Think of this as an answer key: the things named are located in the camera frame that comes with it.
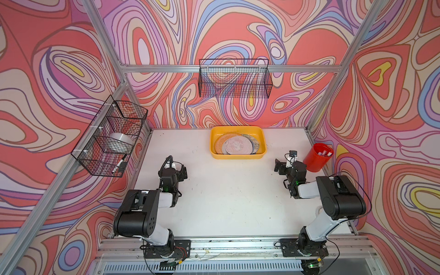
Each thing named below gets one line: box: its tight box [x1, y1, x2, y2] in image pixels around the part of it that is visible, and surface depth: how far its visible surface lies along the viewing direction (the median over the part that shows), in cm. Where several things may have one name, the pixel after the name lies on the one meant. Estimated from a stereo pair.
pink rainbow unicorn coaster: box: [221, 135, 254, 155], surface depth 109 cm
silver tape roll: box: [104, 132, 136, 155], surface depth 73 cm
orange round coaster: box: [214, 132, 242, 155], surface depth 114 cm
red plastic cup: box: [303, 142, 334, 173], surface depth 95 cm
